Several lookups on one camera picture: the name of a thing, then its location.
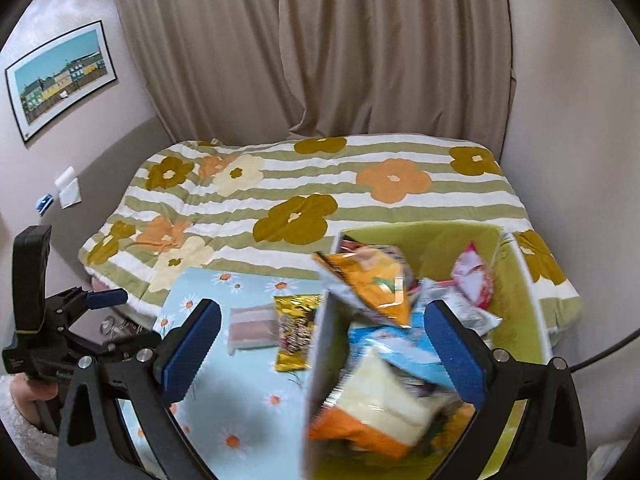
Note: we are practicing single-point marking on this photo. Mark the framed city picture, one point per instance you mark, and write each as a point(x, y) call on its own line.
point(46, 82)

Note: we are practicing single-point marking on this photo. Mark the orange red chip bag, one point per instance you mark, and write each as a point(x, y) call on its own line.
point(374, 280)

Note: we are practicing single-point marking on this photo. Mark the light blue daisy tablecloth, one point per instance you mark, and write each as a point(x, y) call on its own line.
point(245, 419)

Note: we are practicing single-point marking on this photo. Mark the cream orange cake bag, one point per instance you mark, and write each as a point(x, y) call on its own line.
point(372, 409)

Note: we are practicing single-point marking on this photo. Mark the pink striped snack bag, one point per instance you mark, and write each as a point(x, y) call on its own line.
point(473, 278)

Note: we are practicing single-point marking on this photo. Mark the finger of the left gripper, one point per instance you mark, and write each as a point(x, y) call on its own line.
point(106, 299)

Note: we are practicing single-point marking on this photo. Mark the gold chocolate pillow snack bag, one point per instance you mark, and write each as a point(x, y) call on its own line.
point(295, 316)

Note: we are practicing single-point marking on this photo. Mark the floral striped green quilt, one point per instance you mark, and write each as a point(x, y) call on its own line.
point(268, 208)

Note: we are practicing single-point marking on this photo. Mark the beige curtain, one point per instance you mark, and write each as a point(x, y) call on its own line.
point(253, 71)

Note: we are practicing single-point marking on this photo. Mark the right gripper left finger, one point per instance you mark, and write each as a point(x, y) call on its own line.
point(94, 442)

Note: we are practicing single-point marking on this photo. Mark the white wall switch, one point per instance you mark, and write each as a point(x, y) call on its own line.
point(68, 188)

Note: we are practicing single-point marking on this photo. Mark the waffle in clear wrapper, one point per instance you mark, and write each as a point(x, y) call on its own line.
point(453, 429)

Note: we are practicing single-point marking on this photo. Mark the translucent white wrapped cake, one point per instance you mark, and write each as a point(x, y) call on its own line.
point(252, 328)

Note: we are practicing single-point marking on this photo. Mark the silver crumpled snack bag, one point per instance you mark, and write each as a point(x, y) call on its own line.
point(474, 318)

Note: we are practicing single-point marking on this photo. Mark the person's left hand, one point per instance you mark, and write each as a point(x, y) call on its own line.
point(27, 392)

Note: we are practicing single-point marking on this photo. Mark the blue white snack bag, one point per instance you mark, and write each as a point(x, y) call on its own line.
point(410, 351)

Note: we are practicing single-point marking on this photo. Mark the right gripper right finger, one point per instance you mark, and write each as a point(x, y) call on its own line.
point(549, 442)

